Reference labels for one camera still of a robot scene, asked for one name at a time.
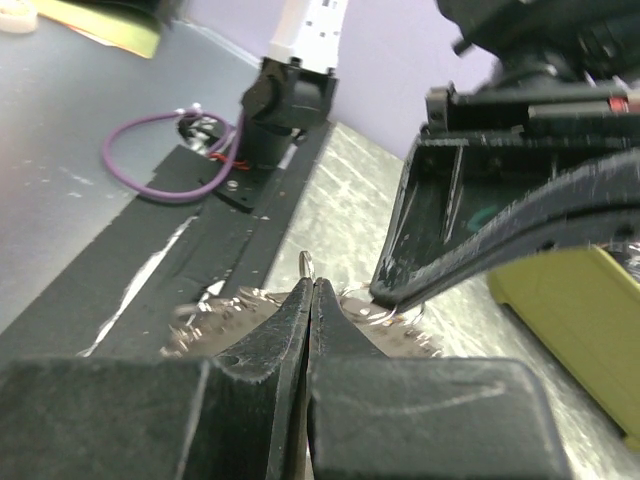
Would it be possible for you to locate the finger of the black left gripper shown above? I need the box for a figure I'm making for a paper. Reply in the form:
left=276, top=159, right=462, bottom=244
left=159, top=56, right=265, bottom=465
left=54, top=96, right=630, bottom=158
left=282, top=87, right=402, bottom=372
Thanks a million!
left=370, top=142, right=627, bottom=308

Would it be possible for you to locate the olive green plastic bin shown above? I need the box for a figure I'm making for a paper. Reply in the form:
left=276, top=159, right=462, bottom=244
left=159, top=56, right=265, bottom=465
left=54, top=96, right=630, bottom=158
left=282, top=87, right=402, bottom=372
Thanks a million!
left=487, top=243, right=639, bottom=450

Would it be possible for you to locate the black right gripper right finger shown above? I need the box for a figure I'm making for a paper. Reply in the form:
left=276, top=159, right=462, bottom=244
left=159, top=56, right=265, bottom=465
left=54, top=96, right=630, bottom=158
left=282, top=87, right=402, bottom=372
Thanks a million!
left=307, top=278, right=572, bottom=479

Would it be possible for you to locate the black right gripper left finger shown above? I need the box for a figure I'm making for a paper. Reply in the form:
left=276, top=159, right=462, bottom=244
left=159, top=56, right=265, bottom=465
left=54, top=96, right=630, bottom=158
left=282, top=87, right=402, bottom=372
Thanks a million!
left=1, top=278, right=313, bottom=479

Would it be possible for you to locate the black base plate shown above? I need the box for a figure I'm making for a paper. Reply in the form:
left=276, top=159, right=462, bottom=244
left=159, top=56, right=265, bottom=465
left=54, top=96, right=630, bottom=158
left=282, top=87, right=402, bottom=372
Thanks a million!
left=1, top=123, right=332, bottom=363

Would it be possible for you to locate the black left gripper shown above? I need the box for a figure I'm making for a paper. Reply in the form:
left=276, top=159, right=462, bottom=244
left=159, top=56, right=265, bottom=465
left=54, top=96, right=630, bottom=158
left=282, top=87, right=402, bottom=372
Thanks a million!
left=394, top=1, right=639, bottom=310

